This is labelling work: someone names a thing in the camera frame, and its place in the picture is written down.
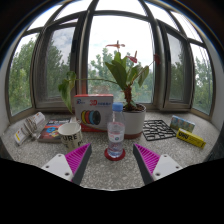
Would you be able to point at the cream mug with black lettering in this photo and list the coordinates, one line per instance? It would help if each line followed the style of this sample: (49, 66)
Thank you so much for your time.
(70, 135)

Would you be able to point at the clear blue-capped water bottle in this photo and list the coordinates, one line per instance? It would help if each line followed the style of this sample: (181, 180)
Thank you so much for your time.
(115, 133)

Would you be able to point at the colourful dark book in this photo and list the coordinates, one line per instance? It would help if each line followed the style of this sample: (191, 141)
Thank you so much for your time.
(53, 130)

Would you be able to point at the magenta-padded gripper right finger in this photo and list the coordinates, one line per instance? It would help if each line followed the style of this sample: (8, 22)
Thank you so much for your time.
(156, 163)

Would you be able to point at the large dark-framed window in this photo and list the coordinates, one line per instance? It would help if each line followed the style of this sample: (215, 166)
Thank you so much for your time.
(82, 50)

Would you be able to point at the yellow rectangular box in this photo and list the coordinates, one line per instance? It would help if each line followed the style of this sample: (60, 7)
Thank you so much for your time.
(190, 138)

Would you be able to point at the black plastic grid trivet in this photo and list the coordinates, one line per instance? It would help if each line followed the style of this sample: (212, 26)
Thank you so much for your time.
(159, 130)

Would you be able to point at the potted plant in white pot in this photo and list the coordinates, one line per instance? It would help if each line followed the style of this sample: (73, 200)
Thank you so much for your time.
(134, 121)

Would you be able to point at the white and red filament box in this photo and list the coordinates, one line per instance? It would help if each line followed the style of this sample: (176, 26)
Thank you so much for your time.
(93, 111)

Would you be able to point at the flat round red coaster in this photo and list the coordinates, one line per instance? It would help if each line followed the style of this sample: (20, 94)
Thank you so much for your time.
(115, 158)

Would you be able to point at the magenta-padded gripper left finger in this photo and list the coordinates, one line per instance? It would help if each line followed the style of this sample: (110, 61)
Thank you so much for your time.
(66, 163)

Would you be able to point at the blue and green small box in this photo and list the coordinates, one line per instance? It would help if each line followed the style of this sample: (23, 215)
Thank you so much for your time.
(182, 123)

